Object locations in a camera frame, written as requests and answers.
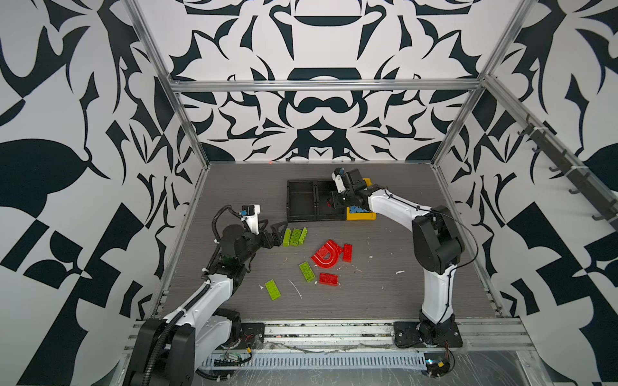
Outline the right circuit board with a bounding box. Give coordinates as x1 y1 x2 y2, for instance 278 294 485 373
423 357 452 379

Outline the circuit board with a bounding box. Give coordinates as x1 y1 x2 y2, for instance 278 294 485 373
212 351 253 368
423 357 452 379

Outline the red lego brick front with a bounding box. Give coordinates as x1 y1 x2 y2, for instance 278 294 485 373
319 273 339 286

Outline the black bin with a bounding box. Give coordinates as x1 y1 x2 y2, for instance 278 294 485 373
315 179 346 221
286 180 317 223

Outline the yellow bin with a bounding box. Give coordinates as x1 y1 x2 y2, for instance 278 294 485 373
342 178 377 221

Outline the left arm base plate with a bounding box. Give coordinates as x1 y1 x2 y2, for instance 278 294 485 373
218 323 266 350

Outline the left black bin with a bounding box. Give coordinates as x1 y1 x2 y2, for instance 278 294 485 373
286 180 317 223

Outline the blue lego brick front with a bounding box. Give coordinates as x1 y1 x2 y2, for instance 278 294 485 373
348 206 370 214

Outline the red lego brick upright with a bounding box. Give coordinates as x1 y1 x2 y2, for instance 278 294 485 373
342 244 353 263

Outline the left circuit board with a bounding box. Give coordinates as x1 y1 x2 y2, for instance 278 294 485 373
212 351 253 368

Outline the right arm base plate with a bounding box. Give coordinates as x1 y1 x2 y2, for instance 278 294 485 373
393 321 464 348

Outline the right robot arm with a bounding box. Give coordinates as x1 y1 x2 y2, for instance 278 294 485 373
331 167 465 348

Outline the green lego brick middle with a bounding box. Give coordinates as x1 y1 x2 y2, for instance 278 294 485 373
299 262 315 282

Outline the red lego arch piece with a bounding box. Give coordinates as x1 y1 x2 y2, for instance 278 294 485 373
312 240 344 269

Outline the middle black bin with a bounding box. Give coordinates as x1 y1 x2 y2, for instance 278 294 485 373
315 179 346 221

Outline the green lego brick cluster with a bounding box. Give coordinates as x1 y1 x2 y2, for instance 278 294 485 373
282 228 308 247

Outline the white cable duct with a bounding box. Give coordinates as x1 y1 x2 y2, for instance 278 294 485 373
195 351 428 372

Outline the wall hook rail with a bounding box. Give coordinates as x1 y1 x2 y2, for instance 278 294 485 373
518 114 617 232

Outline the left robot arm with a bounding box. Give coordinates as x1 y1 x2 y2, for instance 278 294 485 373
123 218 288 385

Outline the green lego brick front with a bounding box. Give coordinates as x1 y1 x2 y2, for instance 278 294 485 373
265 280 282 301

